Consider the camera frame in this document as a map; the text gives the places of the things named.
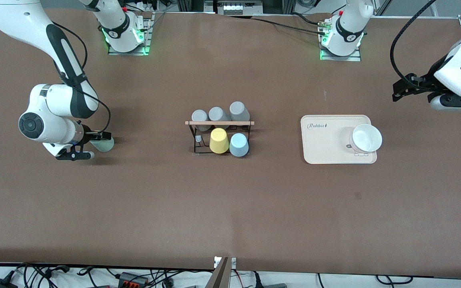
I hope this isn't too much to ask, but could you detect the mint green plastic cup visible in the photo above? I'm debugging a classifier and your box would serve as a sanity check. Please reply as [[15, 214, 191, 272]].
[[94, 135, 115, 153]]

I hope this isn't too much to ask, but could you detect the light blue plastic cup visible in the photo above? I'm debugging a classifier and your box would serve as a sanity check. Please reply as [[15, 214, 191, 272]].
[[229, 133, 250, 158]]

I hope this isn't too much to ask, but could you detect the white bowl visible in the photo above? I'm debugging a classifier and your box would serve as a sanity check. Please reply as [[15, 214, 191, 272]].
[[349, 124, 383, 155]]

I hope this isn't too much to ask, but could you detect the grey plastic cup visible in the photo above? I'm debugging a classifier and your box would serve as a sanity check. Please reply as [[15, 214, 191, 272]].
[[191, 110, 210, 132], [208, 106, 231, 130], [229, 101, 251, 129]]

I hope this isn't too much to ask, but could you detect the beige rabbit print tray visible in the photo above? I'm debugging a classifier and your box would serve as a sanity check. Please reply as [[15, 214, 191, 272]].
[[300, 115, 378, 165]]

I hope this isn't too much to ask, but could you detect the yellow plastic cup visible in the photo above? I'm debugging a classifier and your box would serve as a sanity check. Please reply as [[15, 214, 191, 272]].
[[210, 128, 231, 154]]

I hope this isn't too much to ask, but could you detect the black orange connector box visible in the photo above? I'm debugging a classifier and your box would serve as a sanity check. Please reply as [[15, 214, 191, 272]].
[[118, 272, 150, 287]]

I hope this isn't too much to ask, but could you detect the black plug block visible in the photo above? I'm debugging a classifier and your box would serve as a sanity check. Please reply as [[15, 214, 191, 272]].
[[252, 272, 288, 288]]

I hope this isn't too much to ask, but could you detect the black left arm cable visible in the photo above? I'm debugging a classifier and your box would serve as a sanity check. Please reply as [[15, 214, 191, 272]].
[[389, 0, 438, 81]]

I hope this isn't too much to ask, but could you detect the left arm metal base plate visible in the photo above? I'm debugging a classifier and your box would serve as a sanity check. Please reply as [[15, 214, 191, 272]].
[[319, 18, 363, 62]]

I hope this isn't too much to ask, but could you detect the black wire cup rack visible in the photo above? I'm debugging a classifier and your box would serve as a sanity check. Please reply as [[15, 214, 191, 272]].
[[185, 120, 255, 156]]

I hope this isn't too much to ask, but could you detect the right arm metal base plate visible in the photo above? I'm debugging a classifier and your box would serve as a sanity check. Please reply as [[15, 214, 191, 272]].
[[107, 11, 152, 56]]

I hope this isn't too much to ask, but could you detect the black table cable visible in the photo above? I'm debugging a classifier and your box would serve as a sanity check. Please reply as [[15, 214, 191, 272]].
[[222, 14, 329, 36], [291, 12, 324, 26]]

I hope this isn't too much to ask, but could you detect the white post bracket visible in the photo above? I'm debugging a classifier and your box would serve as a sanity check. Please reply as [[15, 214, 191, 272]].
[[214, 256, 237, 269]]

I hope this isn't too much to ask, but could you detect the grey brown mounting post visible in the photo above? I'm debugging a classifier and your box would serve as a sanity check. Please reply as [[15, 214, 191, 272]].
[[204, 257, 231, 288]]

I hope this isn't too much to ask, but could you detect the black looped floor cable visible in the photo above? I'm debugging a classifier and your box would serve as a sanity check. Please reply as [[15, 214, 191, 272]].
[[376, 274, 414, 286]]

